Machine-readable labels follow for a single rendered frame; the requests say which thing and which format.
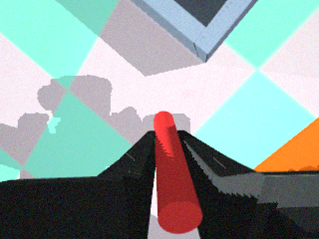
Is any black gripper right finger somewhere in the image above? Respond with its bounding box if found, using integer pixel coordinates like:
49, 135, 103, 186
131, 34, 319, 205
177, 130, 319, 239

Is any red peg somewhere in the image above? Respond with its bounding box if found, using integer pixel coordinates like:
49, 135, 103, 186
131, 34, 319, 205
154, 111, 202, 234

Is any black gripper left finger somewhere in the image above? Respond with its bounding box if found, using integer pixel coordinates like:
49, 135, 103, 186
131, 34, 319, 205
0, 130, 156, 239

